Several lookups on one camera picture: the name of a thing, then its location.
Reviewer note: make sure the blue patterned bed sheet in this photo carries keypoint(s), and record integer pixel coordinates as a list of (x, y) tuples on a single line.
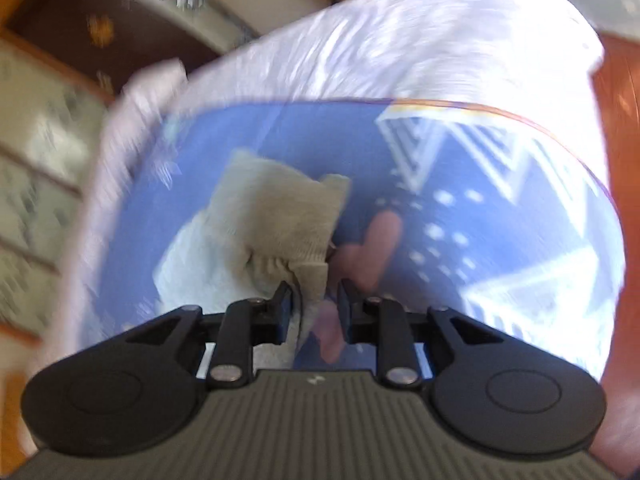
[(498, 220)]

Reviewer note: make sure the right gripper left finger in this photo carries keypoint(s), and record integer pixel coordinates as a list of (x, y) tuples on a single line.
[(245, 325)]

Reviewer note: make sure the grey sweat pants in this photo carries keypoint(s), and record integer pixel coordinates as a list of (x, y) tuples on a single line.
[(265, 224)]

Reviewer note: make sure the white lilac quilt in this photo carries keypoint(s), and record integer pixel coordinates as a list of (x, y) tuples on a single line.
[(528, 60)]

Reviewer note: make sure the wooden bed frame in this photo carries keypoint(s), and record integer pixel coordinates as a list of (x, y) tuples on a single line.
[(617, 88)]

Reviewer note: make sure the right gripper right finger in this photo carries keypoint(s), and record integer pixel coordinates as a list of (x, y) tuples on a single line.
[(384, 324)]

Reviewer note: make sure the wardrobe with glass doors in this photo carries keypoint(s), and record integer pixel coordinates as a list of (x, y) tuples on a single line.
[(50, 131)]

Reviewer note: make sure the dark wooden cabinet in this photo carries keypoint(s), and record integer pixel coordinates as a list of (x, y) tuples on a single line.
[(100, 43)]

